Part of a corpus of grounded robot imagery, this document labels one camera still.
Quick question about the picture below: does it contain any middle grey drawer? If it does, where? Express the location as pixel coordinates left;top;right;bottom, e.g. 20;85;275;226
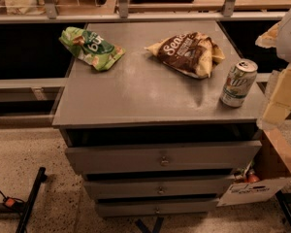
84;175;232;200

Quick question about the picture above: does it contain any black stand leg left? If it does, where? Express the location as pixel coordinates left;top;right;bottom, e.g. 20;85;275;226
0;167;48;233

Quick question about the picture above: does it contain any metal shelf frame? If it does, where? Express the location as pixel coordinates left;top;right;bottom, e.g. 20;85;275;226
0;0;291;24

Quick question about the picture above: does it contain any bottom grey drawer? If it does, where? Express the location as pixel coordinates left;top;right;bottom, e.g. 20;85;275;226
95;198;219;217

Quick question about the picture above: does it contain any brown yellow chip bag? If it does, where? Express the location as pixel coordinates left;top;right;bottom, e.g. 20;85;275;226
145;32;225;79

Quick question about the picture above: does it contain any grey drawer cabinet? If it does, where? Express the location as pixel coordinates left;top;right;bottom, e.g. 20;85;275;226
52;21;264;205

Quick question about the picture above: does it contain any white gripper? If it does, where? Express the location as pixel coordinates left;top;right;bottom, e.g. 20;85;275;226
255;9;291;129

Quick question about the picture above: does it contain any green chip bag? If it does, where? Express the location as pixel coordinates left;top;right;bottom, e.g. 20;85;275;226
59;27;125;72

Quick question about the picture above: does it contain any orange cable clip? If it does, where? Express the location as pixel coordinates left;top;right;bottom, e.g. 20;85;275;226
4;197;16;208

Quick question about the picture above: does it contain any black stand leg right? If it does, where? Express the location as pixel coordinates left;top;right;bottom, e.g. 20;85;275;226
275;190;291;227

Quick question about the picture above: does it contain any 7up soda can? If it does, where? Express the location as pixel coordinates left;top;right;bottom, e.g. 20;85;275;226
220;58;258;108

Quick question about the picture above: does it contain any grey drawer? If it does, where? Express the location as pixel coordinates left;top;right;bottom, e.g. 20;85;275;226
95;198;219;217
84;175;232;200
65;141;262;174

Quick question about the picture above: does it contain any cardboard box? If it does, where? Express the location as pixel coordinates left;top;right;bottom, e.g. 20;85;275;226
218;128;291;207

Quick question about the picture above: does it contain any top grey drawer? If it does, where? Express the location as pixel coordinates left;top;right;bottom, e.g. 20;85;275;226
65;141;262;174

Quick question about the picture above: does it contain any orange bottle in box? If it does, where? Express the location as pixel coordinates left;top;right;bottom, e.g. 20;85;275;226
246;169;260;183

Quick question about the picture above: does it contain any black stand leg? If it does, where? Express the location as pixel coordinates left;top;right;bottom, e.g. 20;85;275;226
275;190;291;227
0;167;48;233

